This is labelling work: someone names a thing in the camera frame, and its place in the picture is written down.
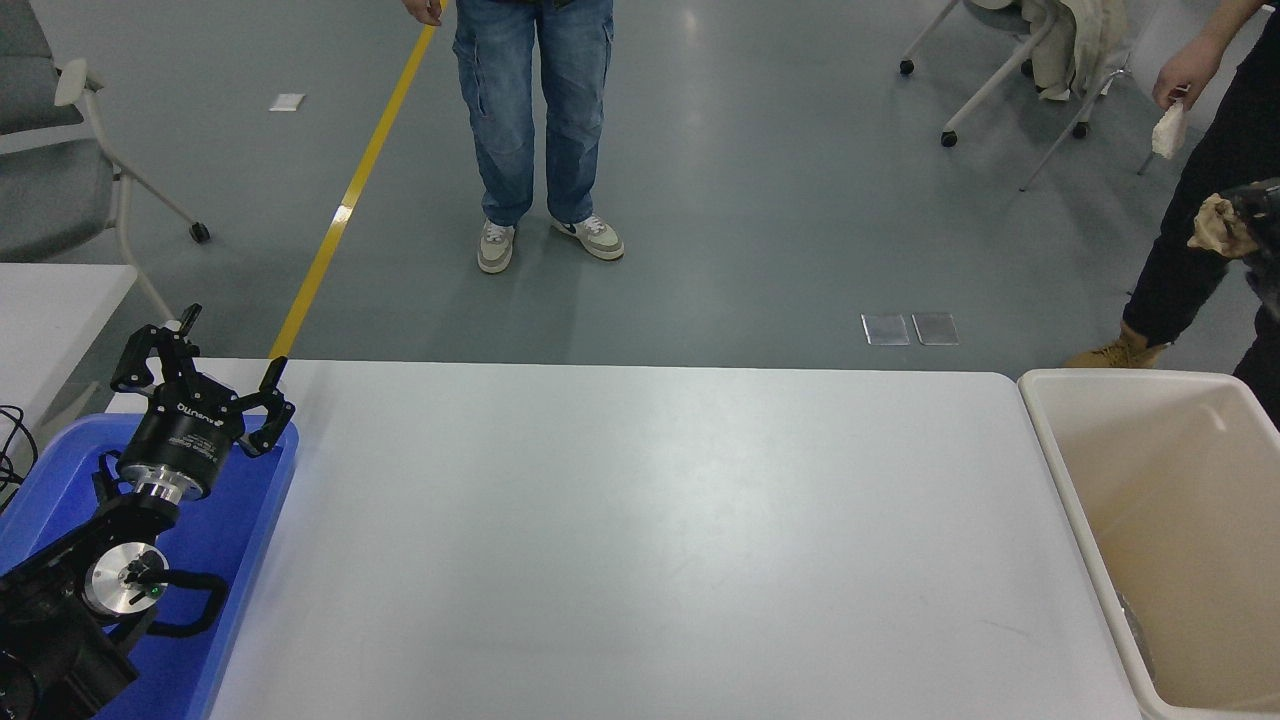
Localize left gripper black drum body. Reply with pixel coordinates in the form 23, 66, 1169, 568
118, 395, 246, 494

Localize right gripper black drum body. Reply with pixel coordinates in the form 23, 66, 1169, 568
1228, 178, 1280, 251

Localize tan paper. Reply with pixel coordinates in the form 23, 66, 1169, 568
1187, 193, 1263, 261

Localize pale rice snack bar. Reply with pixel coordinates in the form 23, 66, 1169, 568
1151, 103, 1189, 160

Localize blue plastic tray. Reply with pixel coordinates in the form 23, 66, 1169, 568
0, 413, 300, 720

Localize person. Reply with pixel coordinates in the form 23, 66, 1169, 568
403, 0, 626, 275
1062, 0, 1280, 426

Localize white table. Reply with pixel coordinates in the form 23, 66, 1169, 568
0, 264, 138, 441

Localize grey office chair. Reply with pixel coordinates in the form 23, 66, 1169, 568
0, 0, 212, 326

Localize beige jacket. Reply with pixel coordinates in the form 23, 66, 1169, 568
1030, 0, 1133, 101

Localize large pale plastic bin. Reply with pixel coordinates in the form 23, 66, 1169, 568
1016, 368, 1280, 720

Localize white-framed wheeled chair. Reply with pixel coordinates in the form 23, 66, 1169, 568
898, 0, 1131, 149

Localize black cables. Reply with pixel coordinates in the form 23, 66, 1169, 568
0, 405, 39, 513

